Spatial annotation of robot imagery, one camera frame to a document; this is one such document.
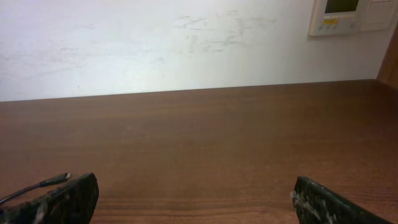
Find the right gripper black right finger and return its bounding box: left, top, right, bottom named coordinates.
left=291, top=176, right=391, bottom=224

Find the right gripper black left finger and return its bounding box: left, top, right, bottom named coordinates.
left=1, top=172, right=99, bottom=224

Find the thin black USB cable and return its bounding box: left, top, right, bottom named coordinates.
left=0, top=172, right=72, bottom=205

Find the white wall control panel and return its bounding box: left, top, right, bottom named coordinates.
left=308, top=0, right=397, bottom=36

